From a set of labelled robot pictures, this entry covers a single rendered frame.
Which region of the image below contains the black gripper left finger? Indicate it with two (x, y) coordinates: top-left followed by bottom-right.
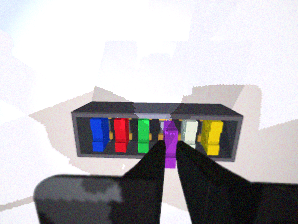
(33, 140), (166, 224)

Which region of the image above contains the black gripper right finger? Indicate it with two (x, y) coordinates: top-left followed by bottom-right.
(176, 140), (298, 224)

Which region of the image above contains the dark grey fuse block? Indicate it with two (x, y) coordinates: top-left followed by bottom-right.
(71, 101), (243, 162)

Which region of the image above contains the green fuse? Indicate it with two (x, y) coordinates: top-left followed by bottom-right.
(138, 118), (149, 153)

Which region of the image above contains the white fuse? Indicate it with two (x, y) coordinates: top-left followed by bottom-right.
(181, 119), (198, 149)

